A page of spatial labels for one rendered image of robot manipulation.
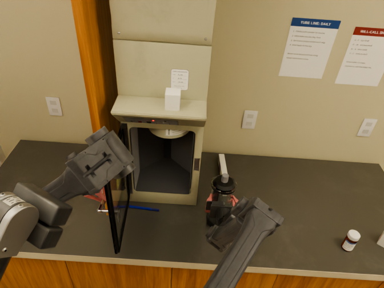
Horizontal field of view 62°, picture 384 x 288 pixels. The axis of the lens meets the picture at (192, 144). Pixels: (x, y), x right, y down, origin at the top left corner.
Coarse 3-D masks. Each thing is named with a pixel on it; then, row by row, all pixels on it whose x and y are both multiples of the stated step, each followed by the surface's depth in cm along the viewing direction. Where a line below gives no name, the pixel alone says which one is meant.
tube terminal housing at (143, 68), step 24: (120, 48) 104; (144, 48) 104; (168, 48) 104; (192, 48) 103; (120, 72) 109; (144, 72) 109; (168, 72) 109; (192, 72) 108; (144, 96) 115; (192, 96) 114; (144, 192) 146; (192, 192) 145
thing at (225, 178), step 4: (220, 176) 132; (224, 176) 128; (228, 176) 128; (216, 180) 130; (220, 180) 130; (224, 180) 128; (228, 180) 130; (232, 180) 131; (216, 184) 128; (220, 184) 128; (224, 184) 128; (228, 184) 128; (232, 184) 129; (220, 188) 127; (224, 188) 127; (228, 188) 127; (232, 188) 128
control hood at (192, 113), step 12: (120, 96) 114; (132, 96) 115; (120, 108) 108; (132, 108) 108; (144, 108) 109; (156, 108) 109; (180, 108) 110; (192, 108) 111; (204, 108) 111; (120, 120) 116; (180, 120) 109; (192, 120) 107; (204, 120) 107
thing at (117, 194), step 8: (120, 128) 119; (112, 184) 107; (120, 184) 121; (112, 192) 107; (120, 192) 122; (120, 200) 123; (120, 208) 124; (120, 216) 124; (112, 224) 110; (120, 224) 125; (112, 232) 113; (120, 232) 126
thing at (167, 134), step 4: (152, 132) 130; (156, 132) 129; (160, 132) 128; (164, 132) 127; (168, 132) 127; (172, 132) 127; (176, 132) 128; (180, 132) 129; (184, 132) 130; (160, 136) 128; (164, 136) 128; (168, 136) 128; (172, 136) 128; (176, 136) 128; (180, 136) 129
